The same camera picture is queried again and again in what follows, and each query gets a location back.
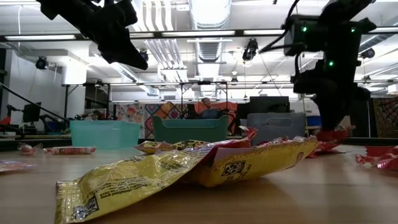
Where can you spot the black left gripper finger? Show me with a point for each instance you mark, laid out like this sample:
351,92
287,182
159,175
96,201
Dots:
124,53

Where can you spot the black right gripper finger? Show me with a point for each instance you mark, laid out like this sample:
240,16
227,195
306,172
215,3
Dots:
326,115
342,115

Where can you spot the red candy pack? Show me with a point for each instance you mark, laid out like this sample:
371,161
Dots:
381,151
382,163
323,149
239,142
334,136

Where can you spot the yellow candy pack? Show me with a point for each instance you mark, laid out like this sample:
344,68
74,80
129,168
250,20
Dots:
124,183
186,144
255,165

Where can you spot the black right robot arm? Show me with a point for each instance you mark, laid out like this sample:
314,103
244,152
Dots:
342,37

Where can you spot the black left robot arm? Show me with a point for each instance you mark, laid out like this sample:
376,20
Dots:
56,7

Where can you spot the cardboard box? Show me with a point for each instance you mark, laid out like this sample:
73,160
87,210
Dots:
347,122

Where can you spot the blue storage bin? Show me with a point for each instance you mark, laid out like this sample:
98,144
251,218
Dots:
311,121

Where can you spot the wooden bench top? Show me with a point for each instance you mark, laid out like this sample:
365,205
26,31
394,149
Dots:
311,127

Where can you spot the black partition panel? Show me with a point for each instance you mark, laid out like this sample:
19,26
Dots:
362,121

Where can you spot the dark patterned rug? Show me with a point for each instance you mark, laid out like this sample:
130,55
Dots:
387,115

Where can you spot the grey translucent plastic bin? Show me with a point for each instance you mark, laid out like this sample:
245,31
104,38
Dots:
276,124

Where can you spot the wide black monitor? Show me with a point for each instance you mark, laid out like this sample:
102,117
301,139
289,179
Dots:
269,104

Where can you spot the floral hanging cloth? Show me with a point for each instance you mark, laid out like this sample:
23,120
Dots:
130,113

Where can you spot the person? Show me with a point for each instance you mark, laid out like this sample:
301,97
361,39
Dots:
206,102
95,115

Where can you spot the colourful patterned quilt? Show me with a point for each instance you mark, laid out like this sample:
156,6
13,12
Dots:
164,109

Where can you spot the light teal translucent bin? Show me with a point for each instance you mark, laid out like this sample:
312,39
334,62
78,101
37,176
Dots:
102,137

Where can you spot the orange hanging cloth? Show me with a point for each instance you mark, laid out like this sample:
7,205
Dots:
228,107

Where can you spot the dark green plastic bin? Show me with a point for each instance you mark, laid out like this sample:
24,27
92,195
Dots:
189,130

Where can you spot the small black monitor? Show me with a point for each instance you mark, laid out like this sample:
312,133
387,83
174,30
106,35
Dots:
31,112

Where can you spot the red bar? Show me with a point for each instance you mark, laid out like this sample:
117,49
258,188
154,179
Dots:
4,120

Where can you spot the black overhead frame beam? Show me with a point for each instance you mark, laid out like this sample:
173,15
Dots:
149,34

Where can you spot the silver ventilation duct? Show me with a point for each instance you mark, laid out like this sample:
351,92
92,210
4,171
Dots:
210,49

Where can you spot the black table frame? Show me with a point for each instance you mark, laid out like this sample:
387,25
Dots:
9,145

